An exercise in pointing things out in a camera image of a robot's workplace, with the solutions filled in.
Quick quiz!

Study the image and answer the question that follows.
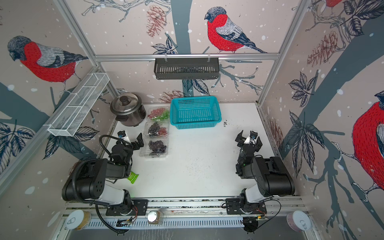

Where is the red grape bunch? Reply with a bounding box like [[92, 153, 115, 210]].
[[157, 128, 168, 136], [148, 108, 166, 119]]

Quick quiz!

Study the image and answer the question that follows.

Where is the clear plastic clamshell container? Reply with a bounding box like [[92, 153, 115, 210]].
[[147, 106, 170, 121]]

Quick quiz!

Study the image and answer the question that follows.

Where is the green grape bunch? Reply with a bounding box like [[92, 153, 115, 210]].
[[156, 110, 170, 121]]

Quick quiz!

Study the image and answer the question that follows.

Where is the dark purple grape bunch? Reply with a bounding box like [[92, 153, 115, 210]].
[[149, 140, 167, 156]]

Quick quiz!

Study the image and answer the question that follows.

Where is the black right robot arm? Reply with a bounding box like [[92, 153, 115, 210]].
[[235, 131, 296, 213]]

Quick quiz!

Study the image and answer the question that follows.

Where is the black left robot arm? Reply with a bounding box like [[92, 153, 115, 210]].
[[62, 131, 144, 212]]

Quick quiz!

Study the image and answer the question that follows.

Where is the green snack packet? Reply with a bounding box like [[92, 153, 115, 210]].
[[127, 171, 139, 184]]

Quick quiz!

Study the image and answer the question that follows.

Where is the stainless steel rice cooker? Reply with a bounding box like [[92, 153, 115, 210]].
[[110, 93, 147, 127]]

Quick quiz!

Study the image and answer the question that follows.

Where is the teal plastic basket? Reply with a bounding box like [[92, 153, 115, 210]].
[[170, 96, 222, 130]]

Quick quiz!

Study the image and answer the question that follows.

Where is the small silver round can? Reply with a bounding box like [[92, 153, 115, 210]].
[[147, 211, 162, 225]]

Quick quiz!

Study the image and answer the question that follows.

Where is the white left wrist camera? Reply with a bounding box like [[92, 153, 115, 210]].
[[118, 131, 131, 145]]

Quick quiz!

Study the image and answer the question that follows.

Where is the white wire shelf basket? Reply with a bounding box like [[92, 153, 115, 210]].
[[48, 73, 110, 137]]

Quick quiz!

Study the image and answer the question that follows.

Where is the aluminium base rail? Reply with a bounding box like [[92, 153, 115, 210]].
[[59, 194, 307, 230]]

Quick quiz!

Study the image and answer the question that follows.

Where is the black hanging wire basket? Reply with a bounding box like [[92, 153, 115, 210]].
[[154, 58, 220, 80]]

